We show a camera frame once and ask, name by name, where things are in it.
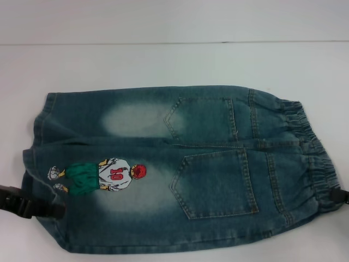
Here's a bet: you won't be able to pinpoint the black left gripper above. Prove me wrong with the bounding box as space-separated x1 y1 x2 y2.
0 184 67 219

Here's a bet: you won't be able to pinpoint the blue denim shorts with print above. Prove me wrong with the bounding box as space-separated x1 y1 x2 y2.
22 86 341 249

